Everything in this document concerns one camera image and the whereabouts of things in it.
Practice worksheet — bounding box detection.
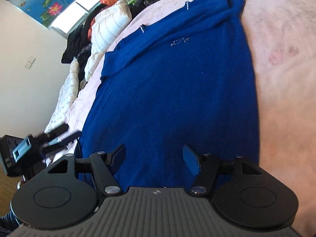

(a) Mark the blue knit sweater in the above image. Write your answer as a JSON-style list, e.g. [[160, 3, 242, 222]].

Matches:
[[78, 0, 260, 190]]

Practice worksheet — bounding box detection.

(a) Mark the white script print quilt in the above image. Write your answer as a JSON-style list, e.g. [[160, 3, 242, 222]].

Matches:
[[44, 57, 80, 133]]

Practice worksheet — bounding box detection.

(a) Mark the black garment by window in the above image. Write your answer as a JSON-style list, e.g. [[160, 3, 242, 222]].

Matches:
[[61, 6, 98, 81]]

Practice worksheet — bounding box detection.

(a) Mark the orange garment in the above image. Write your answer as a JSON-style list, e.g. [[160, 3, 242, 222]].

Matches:
[[87, 0, 118, 41]]

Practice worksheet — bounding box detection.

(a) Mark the green plastic object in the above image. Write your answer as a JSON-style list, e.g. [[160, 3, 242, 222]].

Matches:
[[127, 0, 138, 5]]

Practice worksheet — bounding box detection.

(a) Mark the pink floral bed sheet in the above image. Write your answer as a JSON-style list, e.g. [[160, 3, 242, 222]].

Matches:
[[44, 0, 316, 235]]

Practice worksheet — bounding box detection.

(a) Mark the white wall switch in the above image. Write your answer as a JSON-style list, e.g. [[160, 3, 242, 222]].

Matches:
[[25, 56, 35, 70]]

